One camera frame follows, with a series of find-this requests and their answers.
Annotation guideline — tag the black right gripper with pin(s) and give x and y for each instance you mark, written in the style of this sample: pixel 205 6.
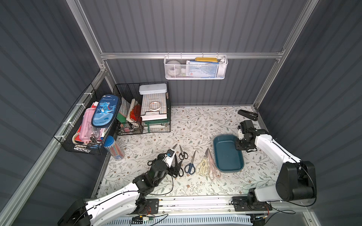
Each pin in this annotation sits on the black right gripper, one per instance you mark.
pixel 246 125

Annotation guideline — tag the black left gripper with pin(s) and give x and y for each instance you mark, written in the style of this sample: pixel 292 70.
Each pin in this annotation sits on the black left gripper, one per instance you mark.
pixel 174 168

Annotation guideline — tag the teal storage box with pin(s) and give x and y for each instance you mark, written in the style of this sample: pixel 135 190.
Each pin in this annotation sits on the teal storage box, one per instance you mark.
pixel 227 158

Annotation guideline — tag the small black scissors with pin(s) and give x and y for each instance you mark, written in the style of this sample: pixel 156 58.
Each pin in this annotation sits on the small black scissors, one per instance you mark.
pixel 183 155

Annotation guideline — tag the blue handled scissors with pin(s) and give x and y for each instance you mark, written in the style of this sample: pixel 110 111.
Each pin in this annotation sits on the blue handled scissors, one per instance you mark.
pixel 190 168

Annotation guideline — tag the yellow handled scissors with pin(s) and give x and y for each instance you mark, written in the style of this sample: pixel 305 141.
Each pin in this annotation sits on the yellow handled scissors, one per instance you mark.
pixel 203 167

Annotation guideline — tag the pink handled scissors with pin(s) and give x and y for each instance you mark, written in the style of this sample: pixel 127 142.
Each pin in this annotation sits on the pink handled scissors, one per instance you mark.
pixel 214 173

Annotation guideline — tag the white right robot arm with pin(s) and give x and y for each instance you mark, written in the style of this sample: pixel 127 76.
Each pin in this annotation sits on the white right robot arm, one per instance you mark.
pixel 296 179

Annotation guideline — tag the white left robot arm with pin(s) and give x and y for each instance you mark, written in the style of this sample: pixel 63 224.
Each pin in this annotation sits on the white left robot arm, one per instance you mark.
pixel 131 198

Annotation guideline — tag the white plastic box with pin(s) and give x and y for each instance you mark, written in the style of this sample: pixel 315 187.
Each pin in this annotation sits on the white plastic box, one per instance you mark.
pixel 153 89

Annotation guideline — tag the black stapler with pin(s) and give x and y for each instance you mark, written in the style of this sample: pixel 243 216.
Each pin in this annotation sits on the black stapler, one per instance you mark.
pixel 247 114

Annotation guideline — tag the floral table mat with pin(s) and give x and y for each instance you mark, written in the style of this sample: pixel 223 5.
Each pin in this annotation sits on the floral table mat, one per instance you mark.
pixel 193 131

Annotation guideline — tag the colored pencil tube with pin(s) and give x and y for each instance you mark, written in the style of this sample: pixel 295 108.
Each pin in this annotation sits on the colored pencil tube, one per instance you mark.
pixel 113 148

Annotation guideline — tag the blue dinosaur pencil case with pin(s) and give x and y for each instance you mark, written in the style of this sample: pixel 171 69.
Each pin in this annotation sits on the blue dinosaur pencil case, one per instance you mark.
pixel 106 111

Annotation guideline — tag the pink pencil case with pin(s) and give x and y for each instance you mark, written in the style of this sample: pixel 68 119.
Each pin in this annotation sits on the pink pencil case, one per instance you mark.
pixel 86 126

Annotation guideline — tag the yellow case in basket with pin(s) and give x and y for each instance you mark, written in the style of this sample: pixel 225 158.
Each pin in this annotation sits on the yellow case in basket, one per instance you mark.
pixel 206 59

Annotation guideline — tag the white tape roll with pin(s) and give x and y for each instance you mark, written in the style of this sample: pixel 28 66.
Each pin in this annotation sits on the white tape roll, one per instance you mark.
pixel 173 68

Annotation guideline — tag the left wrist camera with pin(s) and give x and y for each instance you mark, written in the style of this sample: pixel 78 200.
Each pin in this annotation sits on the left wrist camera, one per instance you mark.
pixel 169 157

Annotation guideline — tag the black wire desk organizer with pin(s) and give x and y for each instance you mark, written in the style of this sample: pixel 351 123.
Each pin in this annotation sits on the black wire desk organizer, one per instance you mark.
pixel 140 114

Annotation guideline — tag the black wire side basket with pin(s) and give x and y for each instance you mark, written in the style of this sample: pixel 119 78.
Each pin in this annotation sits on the black wire side basket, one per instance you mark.
pixel 68 137

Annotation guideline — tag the white wire wall basket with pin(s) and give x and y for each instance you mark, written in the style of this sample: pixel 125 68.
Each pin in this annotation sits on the white wire wall basket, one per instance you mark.
pixel 193 70

